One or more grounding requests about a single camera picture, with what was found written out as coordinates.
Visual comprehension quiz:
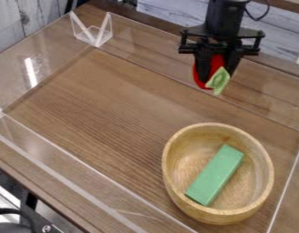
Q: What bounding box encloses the clear acrylic corner bracket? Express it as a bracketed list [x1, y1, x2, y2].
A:
[69, 12, 113, 47]

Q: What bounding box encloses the red plush strawberry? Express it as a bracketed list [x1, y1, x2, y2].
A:
[192, 55, 230, 96]

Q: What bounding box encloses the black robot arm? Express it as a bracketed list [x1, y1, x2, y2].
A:
[177, 0, 269, 89]

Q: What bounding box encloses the black cable lower left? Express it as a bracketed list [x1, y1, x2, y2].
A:
[0, 208, 34, 233]

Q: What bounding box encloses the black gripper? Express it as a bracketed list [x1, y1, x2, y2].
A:
[177, 25, 265, 84]

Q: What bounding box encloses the black metal table mount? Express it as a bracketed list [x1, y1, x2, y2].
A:
[19, 191, 62, 233]

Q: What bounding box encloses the wooden oval bowl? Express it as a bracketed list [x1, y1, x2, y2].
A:
[161, 123, 275, 225]

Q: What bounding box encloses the green rectangular block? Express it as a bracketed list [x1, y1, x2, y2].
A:
[184, 145, 244, 207]

